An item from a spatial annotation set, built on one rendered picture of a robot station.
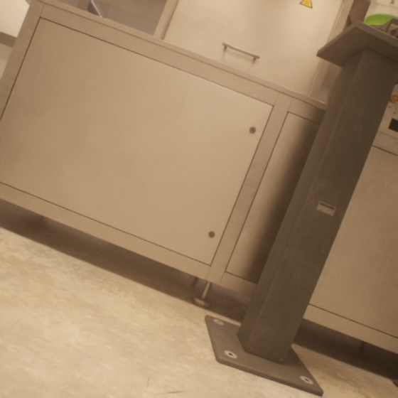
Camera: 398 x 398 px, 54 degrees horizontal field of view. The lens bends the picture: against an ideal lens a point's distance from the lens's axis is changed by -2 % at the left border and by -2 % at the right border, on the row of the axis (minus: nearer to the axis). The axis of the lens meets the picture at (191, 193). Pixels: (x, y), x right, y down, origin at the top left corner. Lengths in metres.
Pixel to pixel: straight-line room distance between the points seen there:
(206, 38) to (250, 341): 1.09
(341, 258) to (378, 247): 0.13
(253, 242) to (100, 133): 0.63
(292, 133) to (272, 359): 0.71
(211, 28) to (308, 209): 0.85
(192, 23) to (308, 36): 0.45
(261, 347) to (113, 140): 0.80
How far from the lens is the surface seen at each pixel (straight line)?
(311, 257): 1.12
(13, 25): 1.90
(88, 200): 1.38
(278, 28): 1.66
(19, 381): 0.73
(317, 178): 1.10
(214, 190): 1.33
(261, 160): 1.34
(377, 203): 1.46
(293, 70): 1.62
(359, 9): 2.01
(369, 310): 1.51
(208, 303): 1.43
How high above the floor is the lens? 0.39
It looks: 2 degrees down
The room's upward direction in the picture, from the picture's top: 21 degrees clockwise
